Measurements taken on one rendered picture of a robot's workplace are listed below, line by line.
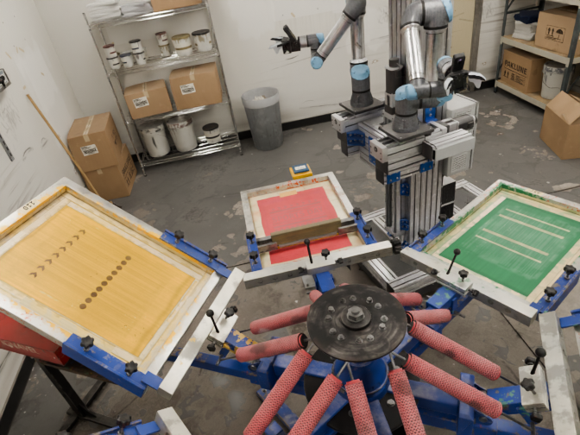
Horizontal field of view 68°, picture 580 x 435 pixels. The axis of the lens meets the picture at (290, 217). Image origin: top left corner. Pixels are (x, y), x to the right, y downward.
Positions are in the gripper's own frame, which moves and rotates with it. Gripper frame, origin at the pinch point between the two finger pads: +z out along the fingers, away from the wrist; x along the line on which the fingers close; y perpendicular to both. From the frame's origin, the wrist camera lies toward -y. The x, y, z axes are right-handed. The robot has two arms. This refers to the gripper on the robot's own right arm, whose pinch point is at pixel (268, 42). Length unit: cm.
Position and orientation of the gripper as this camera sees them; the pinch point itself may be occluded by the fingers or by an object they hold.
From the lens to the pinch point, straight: 298.2
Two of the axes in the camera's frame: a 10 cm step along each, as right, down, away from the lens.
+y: 1.5, 7.3, 6.7
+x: 0.5, -6.8, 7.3
